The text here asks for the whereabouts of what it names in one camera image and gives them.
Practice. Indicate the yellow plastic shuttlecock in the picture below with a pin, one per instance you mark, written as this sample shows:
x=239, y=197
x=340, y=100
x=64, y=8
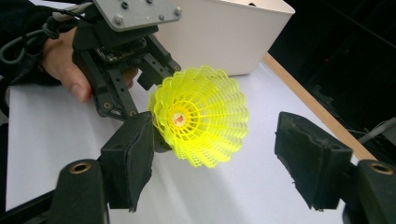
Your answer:
x=211, y=124

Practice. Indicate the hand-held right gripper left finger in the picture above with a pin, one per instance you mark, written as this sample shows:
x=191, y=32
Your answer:
x=127, y=165

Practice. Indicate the white plastic bin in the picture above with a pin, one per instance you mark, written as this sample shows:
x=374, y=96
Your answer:
x=224, y=37

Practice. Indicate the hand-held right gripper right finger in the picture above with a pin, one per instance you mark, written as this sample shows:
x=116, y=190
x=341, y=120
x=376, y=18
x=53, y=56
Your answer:
x=314, y=161

